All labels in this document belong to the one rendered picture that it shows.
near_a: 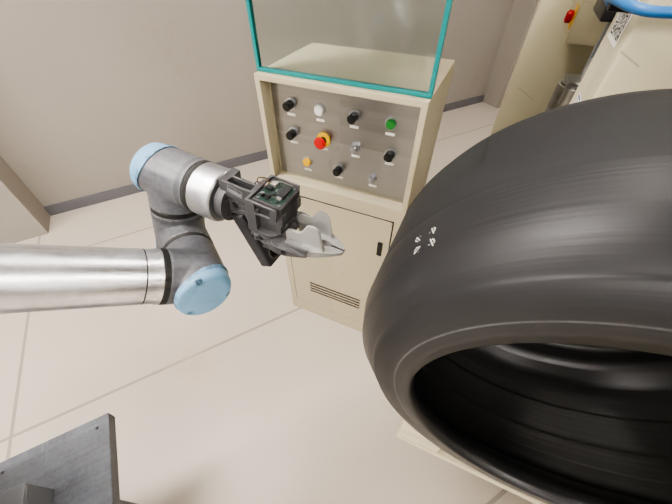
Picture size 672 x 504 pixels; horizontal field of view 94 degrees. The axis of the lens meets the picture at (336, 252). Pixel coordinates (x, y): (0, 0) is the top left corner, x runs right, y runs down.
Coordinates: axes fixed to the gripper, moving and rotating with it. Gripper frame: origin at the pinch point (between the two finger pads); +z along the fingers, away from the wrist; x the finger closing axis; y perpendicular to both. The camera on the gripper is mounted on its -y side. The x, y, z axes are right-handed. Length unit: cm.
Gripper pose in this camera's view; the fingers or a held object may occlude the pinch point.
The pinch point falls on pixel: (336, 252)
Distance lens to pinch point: 50.1
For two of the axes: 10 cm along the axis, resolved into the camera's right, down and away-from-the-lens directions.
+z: 9.0, 3.8, -1.9
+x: 4.1, -6.6, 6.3
